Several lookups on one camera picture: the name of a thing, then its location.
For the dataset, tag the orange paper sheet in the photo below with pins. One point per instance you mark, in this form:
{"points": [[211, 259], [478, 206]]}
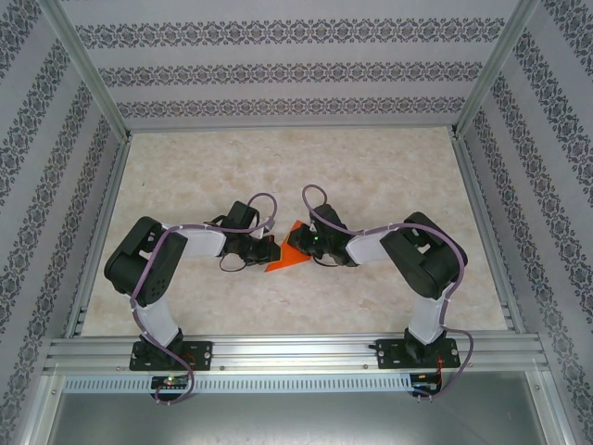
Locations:
{"points": [[287, 262]]}

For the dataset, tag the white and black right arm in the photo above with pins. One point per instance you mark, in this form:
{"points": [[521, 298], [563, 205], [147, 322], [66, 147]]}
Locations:
{"points": [[366, 243]]}

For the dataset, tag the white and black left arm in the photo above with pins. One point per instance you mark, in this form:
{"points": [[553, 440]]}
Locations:
{"points": [[199, 243]]}

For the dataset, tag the sheet metal tray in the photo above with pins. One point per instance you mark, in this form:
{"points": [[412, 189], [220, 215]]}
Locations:
{"points": [[296, 422]]}

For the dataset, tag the small controller board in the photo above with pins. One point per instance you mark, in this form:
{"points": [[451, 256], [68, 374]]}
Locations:
{"points": [[169, 383], [426, 382]]}

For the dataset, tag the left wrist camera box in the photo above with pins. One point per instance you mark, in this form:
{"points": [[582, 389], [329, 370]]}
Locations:
{"points": [[269, 224]]}

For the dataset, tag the long aluminium mounting rail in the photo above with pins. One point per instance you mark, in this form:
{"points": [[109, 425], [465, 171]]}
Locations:
{"points": [[296, 354]]}

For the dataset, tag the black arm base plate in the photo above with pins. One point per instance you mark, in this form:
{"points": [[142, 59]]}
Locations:
{"points": [[389, 354], [199, 354]]}

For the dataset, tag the aluminium table edge rail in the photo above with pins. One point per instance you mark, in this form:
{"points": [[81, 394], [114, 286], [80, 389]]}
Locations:
{"points": [[108, 208], [478, 208]]}

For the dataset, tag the aluminium frame post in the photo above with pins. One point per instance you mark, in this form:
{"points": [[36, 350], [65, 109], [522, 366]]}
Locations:
{"points": [[92, 74], [495, 69]]}

